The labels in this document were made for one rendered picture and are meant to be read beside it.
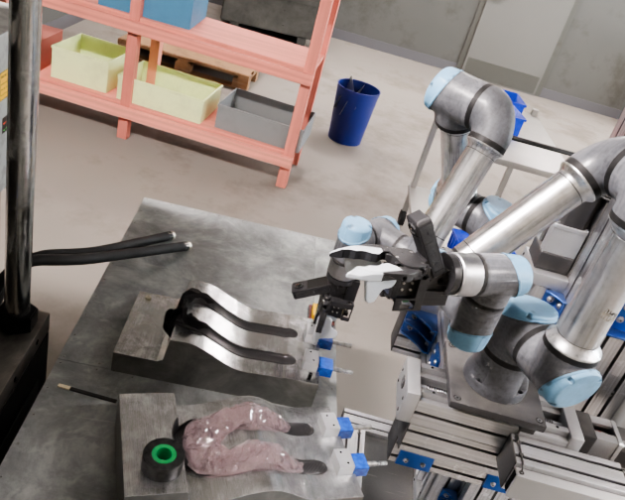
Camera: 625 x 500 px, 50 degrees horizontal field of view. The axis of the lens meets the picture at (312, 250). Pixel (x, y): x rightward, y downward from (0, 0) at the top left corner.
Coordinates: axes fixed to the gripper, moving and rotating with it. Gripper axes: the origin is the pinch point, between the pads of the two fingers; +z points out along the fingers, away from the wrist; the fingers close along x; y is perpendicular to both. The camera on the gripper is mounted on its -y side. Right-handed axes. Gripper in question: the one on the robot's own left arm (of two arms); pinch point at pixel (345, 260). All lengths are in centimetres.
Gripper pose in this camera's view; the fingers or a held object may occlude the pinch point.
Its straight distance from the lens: 104.3
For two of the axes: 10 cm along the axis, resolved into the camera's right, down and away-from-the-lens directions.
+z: -9.2, -0.3, -3.9
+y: -2.0, 9.0, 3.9
